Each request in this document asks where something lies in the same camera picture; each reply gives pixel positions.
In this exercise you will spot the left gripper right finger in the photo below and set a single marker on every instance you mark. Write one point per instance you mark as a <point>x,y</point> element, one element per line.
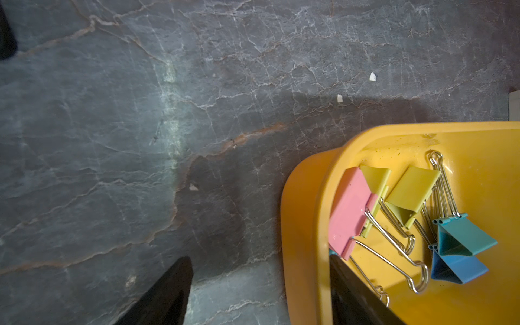
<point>353,302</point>

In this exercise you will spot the blue black stapler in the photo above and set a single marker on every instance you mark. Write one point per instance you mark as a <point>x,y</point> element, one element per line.
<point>8,43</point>

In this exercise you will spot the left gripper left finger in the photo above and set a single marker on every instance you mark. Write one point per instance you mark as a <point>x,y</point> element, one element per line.
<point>166,301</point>

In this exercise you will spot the blue binder clip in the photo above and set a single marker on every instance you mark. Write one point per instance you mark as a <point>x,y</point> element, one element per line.
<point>458,269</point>

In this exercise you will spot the yellow plastic storage box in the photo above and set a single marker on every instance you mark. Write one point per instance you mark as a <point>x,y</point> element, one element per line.
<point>481,161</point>

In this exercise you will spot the pink binder clip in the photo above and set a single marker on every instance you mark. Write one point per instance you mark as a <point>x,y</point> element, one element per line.
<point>352,208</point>

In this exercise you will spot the pale yellow binder clip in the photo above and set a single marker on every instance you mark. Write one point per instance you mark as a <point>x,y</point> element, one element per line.
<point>411,191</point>

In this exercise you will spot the dark blue notebook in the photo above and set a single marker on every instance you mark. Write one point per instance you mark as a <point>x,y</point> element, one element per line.
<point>514,106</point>

